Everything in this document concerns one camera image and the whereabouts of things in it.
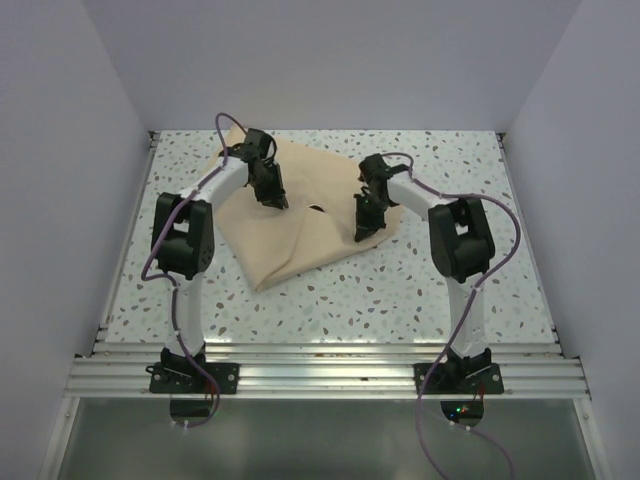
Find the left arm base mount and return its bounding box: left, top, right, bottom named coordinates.
left=145, top=348, right=240, bottom=395

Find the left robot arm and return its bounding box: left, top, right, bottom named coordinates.
left=141, top=128, right=288, bottom=393

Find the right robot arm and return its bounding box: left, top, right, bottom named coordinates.
left=354, top=153, right=496, bottom=393

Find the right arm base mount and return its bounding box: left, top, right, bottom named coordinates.
left=413, top=348, right=505, bottom=395

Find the beige wooden board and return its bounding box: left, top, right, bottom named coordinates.
left=212, top=127, right=405, bottom=296

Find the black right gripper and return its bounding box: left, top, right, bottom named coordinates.
left=355, top=193, right=391, bottom=242

